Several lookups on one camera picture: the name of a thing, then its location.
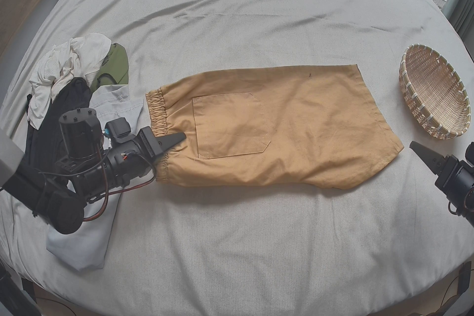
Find green garment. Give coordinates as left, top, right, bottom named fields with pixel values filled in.
left=89, top=43, right=130, bottom=93

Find tan shorts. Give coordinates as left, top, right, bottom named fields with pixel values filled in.
left=145, top=64, right=404, bottom=191

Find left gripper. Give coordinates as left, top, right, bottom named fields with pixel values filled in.
left=103, top=126, right=186, bottom=191

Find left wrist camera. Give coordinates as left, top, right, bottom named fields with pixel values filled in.
left=105, top=118, right=134, bottom=146

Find pale grey garment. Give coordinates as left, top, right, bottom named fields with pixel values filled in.
left=45, top=84, right=145, bottom=271

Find black garment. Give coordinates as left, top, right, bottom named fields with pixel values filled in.
left=25, top=77, right=94, bottom=156

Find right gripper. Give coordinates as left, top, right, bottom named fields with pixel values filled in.
left=409, top=141, right=474, bottom=202

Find white garment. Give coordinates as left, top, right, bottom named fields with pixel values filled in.
left=29, top=32, right=112, bottom=130

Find round woven basket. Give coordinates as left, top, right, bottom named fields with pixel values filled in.
left=399, top=43, right=471, bottom=140

